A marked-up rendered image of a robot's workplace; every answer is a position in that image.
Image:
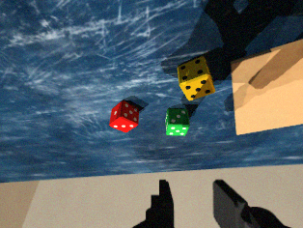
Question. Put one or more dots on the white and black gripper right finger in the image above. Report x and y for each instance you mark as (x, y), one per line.
(230, 210)

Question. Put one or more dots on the yellow die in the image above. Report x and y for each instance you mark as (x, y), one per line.
(195, 79)

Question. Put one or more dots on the red die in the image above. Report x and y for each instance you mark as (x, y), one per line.
(124, 116)

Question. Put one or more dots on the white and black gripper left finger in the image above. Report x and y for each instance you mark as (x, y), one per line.
(157, 217)

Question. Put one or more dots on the tan square mat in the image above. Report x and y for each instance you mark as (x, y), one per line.
(268, 89)

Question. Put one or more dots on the green die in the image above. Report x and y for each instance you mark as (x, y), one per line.
(177, 121)

